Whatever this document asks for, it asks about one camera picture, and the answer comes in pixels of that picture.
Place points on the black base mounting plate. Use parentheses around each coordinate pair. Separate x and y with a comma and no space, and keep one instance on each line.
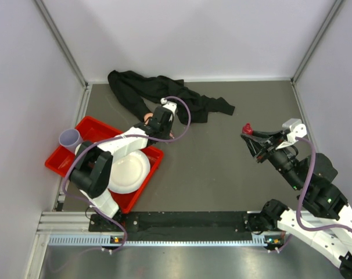
(236,225)

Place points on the mannequin hand with red nails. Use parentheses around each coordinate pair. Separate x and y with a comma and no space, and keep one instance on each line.
(148,116)

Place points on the red nail polish bottle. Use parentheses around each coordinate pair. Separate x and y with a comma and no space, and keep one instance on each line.
(247,128)

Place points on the red plastic tray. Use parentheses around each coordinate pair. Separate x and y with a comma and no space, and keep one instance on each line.
(94,130)

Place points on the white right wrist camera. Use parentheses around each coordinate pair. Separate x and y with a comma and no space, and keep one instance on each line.
(293,128)

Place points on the purple plastic cup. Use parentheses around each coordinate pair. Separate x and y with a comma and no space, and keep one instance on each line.
(70,139)

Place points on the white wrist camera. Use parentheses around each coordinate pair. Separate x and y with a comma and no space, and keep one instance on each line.
(172,106)
(293,128)

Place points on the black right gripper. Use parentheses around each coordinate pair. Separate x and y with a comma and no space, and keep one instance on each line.
(270,140)

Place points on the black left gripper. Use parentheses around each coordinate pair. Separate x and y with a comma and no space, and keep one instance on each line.
(169,124)

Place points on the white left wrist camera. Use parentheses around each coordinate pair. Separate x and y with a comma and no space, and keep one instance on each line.
(172,106)

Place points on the white paper plate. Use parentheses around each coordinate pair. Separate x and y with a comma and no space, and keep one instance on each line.
(128,173)

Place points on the black cloth garment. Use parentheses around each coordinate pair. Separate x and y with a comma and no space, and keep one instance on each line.
(131,89)

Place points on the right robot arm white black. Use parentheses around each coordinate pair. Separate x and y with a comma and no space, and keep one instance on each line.
(323,218)

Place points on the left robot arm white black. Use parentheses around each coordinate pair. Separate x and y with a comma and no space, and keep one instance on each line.
(93,162)

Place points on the grey slotted cable duct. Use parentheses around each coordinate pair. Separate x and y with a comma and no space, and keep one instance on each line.
(111,241)

